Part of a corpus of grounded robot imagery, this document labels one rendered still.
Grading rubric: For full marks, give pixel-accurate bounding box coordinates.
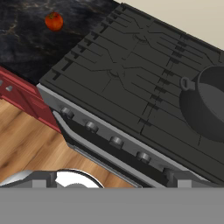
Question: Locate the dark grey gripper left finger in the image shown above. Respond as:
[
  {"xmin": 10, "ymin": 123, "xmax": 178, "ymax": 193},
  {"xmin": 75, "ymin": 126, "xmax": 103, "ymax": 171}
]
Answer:
[{"xmin": 0, "ymin": 170, "xmax": 57, "ymax": 189}]

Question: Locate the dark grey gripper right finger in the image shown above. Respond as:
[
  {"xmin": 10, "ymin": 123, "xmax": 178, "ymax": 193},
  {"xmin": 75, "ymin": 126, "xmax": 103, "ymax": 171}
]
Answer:
[{"xmin": 167, "ymin": 170, "xmax": 224, "ymax": 189}]

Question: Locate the grey stove knob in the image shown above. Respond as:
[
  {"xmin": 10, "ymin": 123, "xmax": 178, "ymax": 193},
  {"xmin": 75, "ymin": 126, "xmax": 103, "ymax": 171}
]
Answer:
[
  {"xmin": 84, "ymin": 121, "xmax": 100, "ymax": 134},
  {"xmin": 136, "ymin": 150, "xmax": 152, "ymax": 165},
  {"xmin": 59, "ymin": 106, "xmax": 75, "ymax": 120},
  {"xmin": 108, "ymin": 136, "xmax": 124, "ymax": 150}
]

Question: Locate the dark grey pot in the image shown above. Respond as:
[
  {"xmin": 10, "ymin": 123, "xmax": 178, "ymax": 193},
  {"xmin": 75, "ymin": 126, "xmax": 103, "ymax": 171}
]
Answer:
[{"xmin": 178, "ymin": 65, "xmax": 224, "ymax": 144}]

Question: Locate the black stove with hob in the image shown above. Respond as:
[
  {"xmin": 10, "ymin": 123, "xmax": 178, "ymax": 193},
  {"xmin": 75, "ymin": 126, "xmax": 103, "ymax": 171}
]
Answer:
[{"xmin": 36, "ymin": 3, "xmax": 224, "ymax": 188}]

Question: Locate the red tomato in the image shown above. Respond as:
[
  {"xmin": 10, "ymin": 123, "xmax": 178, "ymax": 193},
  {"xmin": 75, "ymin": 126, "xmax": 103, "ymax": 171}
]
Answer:
[{"xmin": 44, "ymin": 11, "xmax": 64, "ymax": 32}]

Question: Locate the white and black round object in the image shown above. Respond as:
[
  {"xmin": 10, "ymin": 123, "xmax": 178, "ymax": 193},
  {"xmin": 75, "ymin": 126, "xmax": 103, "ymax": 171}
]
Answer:
[{"xmin": 55, "ymin": 168, "xmax": 105, "ymax": 189}]

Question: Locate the black oven door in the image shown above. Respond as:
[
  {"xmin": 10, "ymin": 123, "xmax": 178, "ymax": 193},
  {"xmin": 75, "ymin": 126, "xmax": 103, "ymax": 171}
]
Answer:
[{"xmin": 52, "ymin": 109, "xmax": 152, "ymax": 188}]

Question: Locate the red cupboard run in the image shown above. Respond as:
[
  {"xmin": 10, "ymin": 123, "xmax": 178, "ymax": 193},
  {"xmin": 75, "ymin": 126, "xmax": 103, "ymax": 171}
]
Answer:
[{"xmin": 0, "ymin": 66, "xmax": 63, "ymax": 134}]

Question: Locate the grey oven door handle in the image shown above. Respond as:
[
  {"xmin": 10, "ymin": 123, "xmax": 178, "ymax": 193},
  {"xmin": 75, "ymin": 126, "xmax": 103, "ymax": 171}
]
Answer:
[{"xmin": 53, "ymin": 110, "xmax": 144, "ymax": 188}]

